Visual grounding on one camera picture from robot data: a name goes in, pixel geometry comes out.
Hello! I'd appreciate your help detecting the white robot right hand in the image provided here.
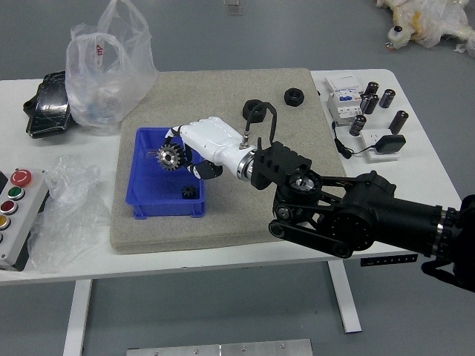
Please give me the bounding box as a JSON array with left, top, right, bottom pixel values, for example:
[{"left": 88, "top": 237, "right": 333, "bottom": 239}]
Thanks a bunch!
[{"left": 163, "top": 116, "right": 258, "bottom": 180}]

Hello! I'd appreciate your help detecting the large metal gear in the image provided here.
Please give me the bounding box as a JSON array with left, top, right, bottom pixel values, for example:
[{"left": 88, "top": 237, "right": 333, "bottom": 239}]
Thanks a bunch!
[{"left": 155, "top": 143, "right": 184, "bottom": 173}]

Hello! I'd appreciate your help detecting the large black nut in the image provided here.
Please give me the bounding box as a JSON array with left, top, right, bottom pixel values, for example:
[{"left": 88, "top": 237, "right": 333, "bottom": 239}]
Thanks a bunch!
[{"left": 242, "top": 99, "right": 269, "bottom": 121}]

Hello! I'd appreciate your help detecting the blue plastic box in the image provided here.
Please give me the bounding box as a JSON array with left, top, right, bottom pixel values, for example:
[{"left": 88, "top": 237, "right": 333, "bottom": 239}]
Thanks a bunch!
[{"left": 125, "top": 127, "right": 207, "bottom": 219}]

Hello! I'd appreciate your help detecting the small black nut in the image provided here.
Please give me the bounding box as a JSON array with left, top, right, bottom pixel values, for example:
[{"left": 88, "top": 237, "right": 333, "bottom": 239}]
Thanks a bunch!
[{"left": 284, "top": 87, "right": 306, "bottom": 108}]

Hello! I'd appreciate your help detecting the grey button control box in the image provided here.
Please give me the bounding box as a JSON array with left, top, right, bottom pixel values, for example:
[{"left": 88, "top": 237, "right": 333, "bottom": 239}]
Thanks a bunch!
[{"left": 0, "top": 168, "right": 51, "bottom": 272}]

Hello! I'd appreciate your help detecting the grey-brown mat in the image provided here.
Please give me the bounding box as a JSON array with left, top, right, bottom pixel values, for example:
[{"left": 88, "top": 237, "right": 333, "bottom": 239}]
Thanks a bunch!
[{"left": 109, "top": 67, "right": 353, "bottom": 255}]

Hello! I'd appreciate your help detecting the white plastic bag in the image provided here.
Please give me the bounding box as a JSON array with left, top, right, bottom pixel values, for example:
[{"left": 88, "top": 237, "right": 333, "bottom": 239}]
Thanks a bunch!
[{"left": 65, "top": 0, "right": 159, "bottom": 136}]

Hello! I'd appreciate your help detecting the white circuit breaker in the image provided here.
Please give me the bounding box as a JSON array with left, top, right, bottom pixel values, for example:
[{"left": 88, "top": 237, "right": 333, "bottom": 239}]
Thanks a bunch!
[{"left": 327, "top": 90, "right": 367, "bottom": 125}]

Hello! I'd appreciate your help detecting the white power socket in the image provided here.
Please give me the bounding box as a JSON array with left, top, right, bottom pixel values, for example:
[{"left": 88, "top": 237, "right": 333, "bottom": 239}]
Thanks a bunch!
[{"left": 361, "top": 128, "right": 401, "bottom": 164}]

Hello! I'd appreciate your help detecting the crumpled clear plastic wrap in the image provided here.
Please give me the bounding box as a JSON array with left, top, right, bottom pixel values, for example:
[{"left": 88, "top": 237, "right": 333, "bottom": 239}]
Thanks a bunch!
[{"left": 27, "top": 155, "right": 112, "bottom": 274}]

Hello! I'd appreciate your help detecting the black plastic tray stack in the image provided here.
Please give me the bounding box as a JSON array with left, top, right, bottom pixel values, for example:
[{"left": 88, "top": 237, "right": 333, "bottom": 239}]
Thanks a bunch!
[{"left": 22, "top": 71, "right": 74, "bottom": 140}]

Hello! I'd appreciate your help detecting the black power adapter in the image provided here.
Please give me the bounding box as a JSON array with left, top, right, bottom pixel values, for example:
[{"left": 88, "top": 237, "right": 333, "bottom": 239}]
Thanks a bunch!
[{"left": 375, "top": 134, "right": 407, "bottom": 155}]

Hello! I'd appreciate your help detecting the red emergency stop button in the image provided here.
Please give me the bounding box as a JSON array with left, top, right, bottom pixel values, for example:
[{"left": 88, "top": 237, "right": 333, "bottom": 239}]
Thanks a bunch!
[{"left": 10, "top": 169, "right": 33, "bottom": 188}]

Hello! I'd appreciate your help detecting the white table leg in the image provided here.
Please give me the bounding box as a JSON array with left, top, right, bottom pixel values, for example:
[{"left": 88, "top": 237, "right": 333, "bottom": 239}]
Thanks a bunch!
[
  {"left": 327, "top": 260, "right": 363, "bottom": 334},
  {"left": 62, "top": 279, "right": 94, "bottom": 356}
]

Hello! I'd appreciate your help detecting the grey metal plate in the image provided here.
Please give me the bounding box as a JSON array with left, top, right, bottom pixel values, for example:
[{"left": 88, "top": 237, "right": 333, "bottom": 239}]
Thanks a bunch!
[{"left": 125, "top": 338, "right": 314, "bottom": 356}]

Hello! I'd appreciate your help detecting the black table height controller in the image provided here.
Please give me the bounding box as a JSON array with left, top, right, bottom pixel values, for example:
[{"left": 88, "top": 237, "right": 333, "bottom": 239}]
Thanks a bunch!
[{"left": 360, "top": 254, "right": 419, "bottom": 268}]

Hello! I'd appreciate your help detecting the plush toy in plastic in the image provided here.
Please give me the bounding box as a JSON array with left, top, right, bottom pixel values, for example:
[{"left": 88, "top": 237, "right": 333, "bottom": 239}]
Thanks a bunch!
[{"left": 373, "top": 0, "right": 475, "bottom": 59}]

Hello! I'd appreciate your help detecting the black adapter cord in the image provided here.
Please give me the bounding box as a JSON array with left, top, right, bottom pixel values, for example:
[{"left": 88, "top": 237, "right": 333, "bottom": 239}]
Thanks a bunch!
[{"left": 331, "top": 121, "right": 378, "bottom": 160}]

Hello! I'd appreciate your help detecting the white switch box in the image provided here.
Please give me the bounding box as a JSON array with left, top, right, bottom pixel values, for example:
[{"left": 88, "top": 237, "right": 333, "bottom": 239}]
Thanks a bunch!
[{"left": 324, "top": 75, "right": 364, "bottom": 94}]

